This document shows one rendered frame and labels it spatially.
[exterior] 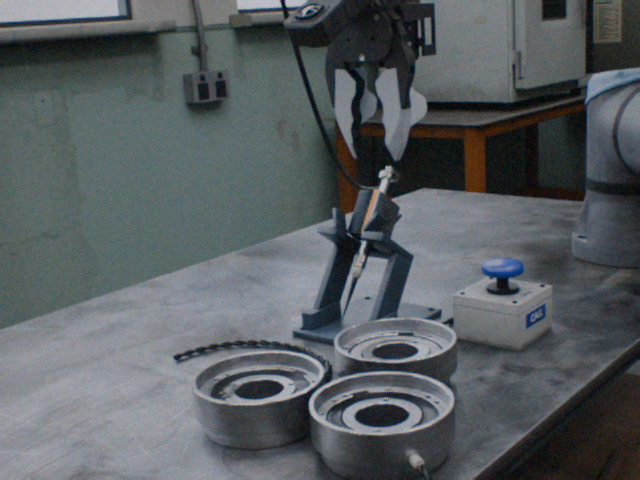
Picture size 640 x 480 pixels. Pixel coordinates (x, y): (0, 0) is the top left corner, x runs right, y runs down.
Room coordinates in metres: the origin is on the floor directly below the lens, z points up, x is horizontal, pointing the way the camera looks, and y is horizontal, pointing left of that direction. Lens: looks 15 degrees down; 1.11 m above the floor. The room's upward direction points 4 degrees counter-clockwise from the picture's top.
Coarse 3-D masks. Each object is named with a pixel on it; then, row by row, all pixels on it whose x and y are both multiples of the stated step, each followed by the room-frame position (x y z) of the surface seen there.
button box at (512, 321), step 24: (480, 288) 0.80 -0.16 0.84; (504, 288) 0.78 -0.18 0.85; (528, 288) 0.79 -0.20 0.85; (456, 312) 0.79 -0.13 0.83; (480, 312) 0.77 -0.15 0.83; (504, 312) 0.75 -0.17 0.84; (528, 312) 0.76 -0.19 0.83; (456, 336) 0.79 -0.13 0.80; (480, 336) 0.77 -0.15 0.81; (504, 336) 0.75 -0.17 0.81; (528, 336) 0.76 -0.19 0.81
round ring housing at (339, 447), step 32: (352, 384) 0.62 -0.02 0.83; (384, 384) 0.62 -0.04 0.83; (416, 384) 0.61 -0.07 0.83; (320, 416) 0.58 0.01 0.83; (352, 416) 0.57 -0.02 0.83; (384, 416) 0.59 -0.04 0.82; (416, 416) 0.57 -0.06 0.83; (448, 416) 0.54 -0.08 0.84; (320, 448) 0.55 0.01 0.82; (352, 448) 0.53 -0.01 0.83; (384, 448) 0.52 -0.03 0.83; (416, 448) 0.52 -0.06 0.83
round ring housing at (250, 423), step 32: (256, 352) 0.68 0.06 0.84; (288, 352) 0.68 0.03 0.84; (192, 384) 0.62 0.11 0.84; (256, 384) 0.65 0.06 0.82; (288, 384) 0.64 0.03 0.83; (320, 384) 0.61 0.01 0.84; (224, 416) 0.59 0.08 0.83; (256, 416) 0.58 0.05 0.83; (288, 416) 0.59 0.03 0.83; (256, 448) 0.59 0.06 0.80
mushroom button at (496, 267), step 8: (488, 264) 0.79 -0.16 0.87; (496, 264) 0.78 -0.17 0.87; (504, 264) 0.78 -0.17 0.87; (512, 264) 0.78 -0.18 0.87; (520, 264) 0.78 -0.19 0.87; (488, 272) 0.78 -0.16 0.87; (496, 272) 0.77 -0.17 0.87; (504, 272) 0.77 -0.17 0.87; (512, 272) 0.77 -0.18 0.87; (520, 272) 0.78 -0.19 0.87; (496, 280) 0.79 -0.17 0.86; (504, 280) 0.79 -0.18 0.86
